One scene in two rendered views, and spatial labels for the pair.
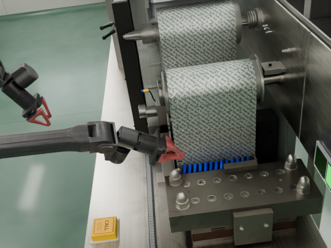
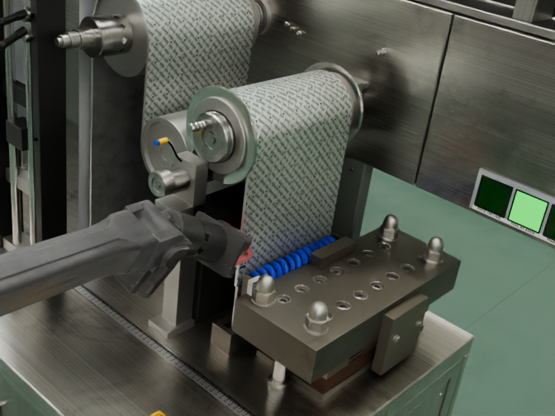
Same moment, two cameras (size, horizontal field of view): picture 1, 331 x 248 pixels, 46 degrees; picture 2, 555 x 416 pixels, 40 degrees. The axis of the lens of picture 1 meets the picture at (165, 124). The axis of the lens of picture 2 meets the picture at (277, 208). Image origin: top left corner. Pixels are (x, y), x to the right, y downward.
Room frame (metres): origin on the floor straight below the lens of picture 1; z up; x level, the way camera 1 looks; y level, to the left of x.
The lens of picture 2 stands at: (0.23, 0.74, 1.68)
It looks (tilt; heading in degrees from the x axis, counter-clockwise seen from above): 27 degrees down; 309
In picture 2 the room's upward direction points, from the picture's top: 8 degrees clockwise
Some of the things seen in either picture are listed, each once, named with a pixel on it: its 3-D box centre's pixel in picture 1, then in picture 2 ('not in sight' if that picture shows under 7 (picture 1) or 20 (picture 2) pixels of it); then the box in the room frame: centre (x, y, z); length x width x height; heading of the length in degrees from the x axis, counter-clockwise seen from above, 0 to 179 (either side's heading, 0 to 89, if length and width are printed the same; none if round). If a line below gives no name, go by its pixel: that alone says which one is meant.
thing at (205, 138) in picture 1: (215, 139); (291, 215); (0.89, -0.14, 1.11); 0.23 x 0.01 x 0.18; 90
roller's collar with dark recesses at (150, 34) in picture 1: (150, 33); (106, 35); (1.21, 0.01, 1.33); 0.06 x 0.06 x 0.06; 0
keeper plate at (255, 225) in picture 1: (252, 227); (400, 333); (0.68, -0.19, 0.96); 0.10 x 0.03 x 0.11; 90
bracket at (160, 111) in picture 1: (159, 142); (176, 248); (0.99, 0.03, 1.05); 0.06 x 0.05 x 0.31; 90
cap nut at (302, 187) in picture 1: (303, 183); (435, 248); (0.73, -0.34, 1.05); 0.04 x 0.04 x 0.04
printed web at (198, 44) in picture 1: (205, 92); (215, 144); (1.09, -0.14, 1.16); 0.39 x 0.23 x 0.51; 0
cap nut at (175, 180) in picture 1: (174, 175); (265, 287); (0.83, -0.01, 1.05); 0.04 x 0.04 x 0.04
